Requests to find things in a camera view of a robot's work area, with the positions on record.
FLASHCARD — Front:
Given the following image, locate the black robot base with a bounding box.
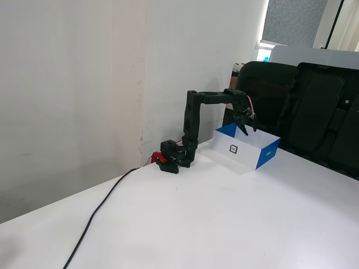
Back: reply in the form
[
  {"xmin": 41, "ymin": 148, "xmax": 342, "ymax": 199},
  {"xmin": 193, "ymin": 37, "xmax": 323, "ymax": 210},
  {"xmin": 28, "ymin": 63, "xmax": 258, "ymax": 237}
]
[{"xmin": 160, "ymin": 139, "xmax": 197, "ymax": 169}]

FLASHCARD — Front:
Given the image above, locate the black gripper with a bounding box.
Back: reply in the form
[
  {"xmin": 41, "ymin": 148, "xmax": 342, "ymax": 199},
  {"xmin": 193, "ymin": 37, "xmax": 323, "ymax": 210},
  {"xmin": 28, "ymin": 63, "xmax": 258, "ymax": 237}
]
[{"xmin": 231, "ymin": 100, "xmax": 259, "ymax": 137}]

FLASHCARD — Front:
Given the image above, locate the red clamp handle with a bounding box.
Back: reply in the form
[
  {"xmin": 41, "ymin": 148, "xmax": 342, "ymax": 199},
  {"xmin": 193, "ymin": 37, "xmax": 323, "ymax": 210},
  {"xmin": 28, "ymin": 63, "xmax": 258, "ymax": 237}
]
[{"xmin": 151, "ymin": 151, "xmax": 168, "ymax": 164}]

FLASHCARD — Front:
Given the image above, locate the white servo cable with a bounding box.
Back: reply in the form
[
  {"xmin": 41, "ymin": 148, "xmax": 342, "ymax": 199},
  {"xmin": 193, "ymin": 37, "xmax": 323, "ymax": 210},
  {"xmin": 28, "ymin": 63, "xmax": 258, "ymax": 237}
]
[{"xmin": 246, "ymin": 95, "xmax": 257, "ymax": 119}]

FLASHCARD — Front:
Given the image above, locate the black window frame bar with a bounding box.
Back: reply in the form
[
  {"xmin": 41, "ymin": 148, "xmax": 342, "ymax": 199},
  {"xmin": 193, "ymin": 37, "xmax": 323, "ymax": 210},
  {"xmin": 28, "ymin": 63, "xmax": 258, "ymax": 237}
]
[{"xmin": 325, "ymin": 0, "xmax": 345, "ymax": 49}]

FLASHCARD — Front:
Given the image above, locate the blue and white cardboard box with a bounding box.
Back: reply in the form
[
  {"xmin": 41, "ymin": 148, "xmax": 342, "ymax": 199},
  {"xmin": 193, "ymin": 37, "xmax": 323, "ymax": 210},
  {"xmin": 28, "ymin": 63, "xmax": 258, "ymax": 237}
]
[{"xmin": 213, "ymin": 122, "xmax": 282, "ymax": 171}]

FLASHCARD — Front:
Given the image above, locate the white desk divider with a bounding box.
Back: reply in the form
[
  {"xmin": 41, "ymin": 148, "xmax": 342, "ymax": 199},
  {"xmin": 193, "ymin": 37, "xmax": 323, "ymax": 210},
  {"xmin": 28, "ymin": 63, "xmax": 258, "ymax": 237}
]
[{"xmin": 270, "ymin": 44, "xmax": 359, "ymax": 70}]

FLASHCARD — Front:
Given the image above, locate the black table clamp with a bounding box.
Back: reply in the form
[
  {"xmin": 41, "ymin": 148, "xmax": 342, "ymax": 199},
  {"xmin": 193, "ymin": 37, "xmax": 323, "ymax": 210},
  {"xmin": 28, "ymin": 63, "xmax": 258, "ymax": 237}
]
[{"xmin": 157, "ymin": 159, "xmax": 180, "ymax": 174}]

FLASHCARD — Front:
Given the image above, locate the black power cable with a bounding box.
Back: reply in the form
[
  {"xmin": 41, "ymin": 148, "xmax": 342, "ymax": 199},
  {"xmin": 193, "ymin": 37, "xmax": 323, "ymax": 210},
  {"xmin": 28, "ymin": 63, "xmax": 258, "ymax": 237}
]
[{"xmin": 62, "ymin": 166, "xmax": 141, "ymax": 269}]

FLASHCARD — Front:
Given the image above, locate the gray window blind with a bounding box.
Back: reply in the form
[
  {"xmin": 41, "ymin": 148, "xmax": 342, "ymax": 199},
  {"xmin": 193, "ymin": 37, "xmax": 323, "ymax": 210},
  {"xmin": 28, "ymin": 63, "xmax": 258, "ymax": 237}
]
[{"xmin": 262, "ymin": 0, "xmax": 329, "ymax": 49}]

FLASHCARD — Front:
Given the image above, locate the black office chair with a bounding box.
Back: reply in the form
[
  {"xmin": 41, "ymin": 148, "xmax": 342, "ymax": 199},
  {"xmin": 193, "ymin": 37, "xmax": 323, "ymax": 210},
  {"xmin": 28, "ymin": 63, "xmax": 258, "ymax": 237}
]
[{"xmin": 234, "ymin": 61, "xmax": 298, "ymax": 141}]

